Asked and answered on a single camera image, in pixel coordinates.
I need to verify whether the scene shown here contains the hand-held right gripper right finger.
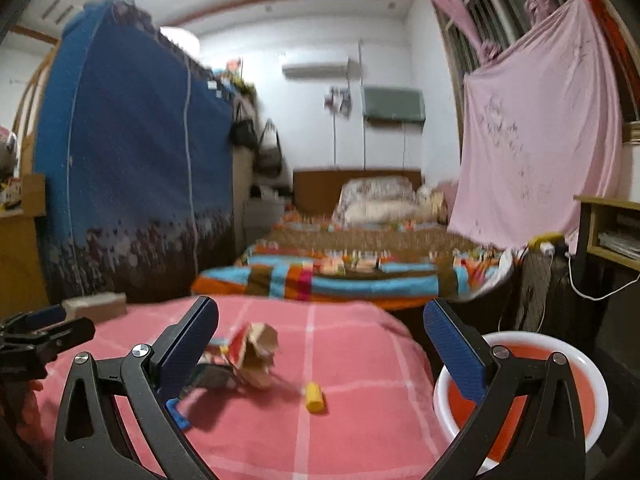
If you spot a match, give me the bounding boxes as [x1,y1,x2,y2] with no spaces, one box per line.
[422,297,587,480]

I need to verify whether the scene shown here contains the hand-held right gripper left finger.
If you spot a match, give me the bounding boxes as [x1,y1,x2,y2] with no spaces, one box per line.
[52,296,221,480]

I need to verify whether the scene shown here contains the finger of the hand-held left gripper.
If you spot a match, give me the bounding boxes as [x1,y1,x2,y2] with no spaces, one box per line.
[27,317,97,361]
[0,304,68,336]

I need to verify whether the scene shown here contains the red snack wrapper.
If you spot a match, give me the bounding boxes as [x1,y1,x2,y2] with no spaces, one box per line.
[220,322,281,391]

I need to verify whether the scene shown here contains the red basin with white rim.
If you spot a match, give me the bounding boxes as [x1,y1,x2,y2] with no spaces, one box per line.
[432,331,610,476]

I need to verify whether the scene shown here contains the cardboard box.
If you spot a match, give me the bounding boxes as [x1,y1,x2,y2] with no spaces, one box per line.
[62,292,128,323]

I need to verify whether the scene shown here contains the small blue plastic piece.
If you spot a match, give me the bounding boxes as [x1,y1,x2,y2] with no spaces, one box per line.
[165,397,193,431]

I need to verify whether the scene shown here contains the wooden cabinet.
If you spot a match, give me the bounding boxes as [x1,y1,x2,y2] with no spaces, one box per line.
[0,172,48,306]

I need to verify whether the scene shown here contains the cloth-covered floor fan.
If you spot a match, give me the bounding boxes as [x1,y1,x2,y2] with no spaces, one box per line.
[515,247,573,333]

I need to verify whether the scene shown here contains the colourful patterned blanket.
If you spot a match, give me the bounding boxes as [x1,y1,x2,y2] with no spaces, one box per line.
[190,210,516,306]

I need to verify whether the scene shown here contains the small yellow cylinder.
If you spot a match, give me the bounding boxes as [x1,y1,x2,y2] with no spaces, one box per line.
[301,382,327,415]

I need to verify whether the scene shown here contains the yellow power strip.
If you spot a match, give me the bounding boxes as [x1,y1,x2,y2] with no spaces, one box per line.
[530,232,566,256]

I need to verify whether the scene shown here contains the white nightstand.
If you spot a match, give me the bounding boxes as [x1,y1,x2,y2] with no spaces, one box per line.
[243,197,286,251]

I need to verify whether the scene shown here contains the cream pillow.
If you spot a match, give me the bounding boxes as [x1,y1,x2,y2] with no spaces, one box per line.
[342,201,426,224]

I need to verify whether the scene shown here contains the beige cabinet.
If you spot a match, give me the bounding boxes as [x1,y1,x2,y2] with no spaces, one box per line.
[232,147,253,256]

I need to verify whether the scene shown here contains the floral pillow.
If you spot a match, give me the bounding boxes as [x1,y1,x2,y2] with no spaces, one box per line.
[337,177,416,211]

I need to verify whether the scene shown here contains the blue fabric wardrobe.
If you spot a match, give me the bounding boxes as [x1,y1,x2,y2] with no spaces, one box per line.
[32,0,238,306]

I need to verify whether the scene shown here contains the stack of papers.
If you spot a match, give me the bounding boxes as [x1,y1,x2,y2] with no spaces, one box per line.
[597,230,640,261]

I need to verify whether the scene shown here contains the wooden headboard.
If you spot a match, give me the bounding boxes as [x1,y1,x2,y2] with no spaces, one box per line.
[292,169,423,213]

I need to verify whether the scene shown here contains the wooden desk with black legs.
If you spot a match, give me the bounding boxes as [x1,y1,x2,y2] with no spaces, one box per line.
[574,195,640,273]

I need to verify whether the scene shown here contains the black handbag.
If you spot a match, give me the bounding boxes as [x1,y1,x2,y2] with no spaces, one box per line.
[229,100,258,150]

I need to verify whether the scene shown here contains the hanging pink sheet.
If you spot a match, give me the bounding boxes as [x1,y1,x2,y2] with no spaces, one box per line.
[447,0,626,251]

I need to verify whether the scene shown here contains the television with green cover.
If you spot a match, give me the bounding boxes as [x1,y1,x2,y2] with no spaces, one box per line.
[362,86,427,123]

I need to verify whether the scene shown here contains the colourful items pile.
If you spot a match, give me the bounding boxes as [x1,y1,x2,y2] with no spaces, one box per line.
[207,57,256,96]

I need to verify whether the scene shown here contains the white air conditioner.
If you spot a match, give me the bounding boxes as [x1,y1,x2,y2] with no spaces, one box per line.
[281,58,351,79]

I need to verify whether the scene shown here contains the white globe lamp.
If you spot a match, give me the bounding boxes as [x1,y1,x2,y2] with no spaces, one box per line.
[160,26,200,61]

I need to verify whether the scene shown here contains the barred window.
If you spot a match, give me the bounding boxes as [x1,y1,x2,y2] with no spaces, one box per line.
[435,0,588,76]

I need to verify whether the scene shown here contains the white cable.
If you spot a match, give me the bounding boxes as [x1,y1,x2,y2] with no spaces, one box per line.
[550,247,640,302]

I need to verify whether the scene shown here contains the dark handbag with long strap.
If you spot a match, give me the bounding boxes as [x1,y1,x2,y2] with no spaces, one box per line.
[256,119,283,176]

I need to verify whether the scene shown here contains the wall hanging ornaments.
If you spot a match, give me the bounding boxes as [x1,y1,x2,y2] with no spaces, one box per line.
[325,87,353,116]

